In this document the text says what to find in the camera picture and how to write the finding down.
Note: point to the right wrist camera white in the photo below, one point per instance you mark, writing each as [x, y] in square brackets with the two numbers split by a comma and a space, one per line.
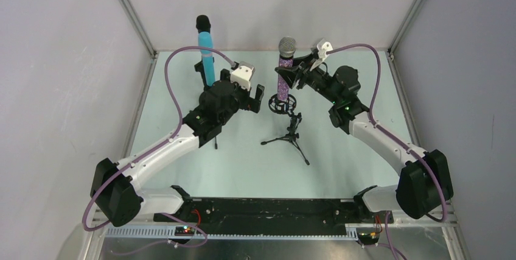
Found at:
[321, 48]

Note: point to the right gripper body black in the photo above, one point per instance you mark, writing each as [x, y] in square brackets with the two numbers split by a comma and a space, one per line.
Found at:
[300, 74]

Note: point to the left aluminium frame post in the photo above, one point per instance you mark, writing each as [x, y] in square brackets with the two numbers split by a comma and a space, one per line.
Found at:
[138, 26]

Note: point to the aluminium frame post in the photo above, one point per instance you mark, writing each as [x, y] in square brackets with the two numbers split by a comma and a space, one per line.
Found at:
[138, 26]
[406, 24]

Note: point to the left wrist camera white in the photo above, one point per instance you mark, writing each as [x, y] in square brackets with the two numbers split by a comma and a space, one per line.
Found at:
[242, 75]

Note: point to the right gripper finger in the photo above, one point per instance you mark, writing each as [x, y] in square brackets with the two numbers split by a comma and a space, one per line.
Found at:
[305, 61]
[290, 75]

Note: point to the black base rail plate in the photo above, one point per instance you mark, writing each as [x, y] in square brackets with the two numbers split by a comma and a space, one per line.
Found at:
[276, 217]

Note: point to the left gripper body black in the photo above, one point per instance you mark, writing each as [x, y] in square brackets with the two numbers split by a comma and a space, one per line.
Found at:
[250, 99]

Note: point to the black microphone orange end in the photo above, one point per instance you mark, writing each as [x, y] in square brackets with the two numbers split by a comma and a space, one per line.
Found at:
[203, 24]

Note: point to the teal blue microphone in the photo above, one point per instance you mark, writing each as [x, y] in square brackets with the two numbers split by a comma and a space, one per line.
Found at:
[205, 40]

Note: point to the right aluminium frame post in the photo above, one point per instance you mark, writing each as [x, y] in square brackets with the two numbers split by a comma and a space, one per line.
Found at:
[406, 24]

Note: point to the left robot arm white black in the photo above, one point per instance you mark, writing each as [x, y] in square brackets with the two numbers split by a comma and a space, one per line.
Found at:
[118, 188]

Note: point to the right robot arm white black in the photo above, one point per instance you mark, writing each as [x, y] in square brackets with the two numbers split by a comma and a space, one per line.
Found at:
[424, 180]

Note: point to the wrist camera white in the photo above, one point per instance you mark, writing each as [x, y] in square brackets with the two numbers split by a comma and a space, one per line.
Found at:
[321, 48]
[242, 75]

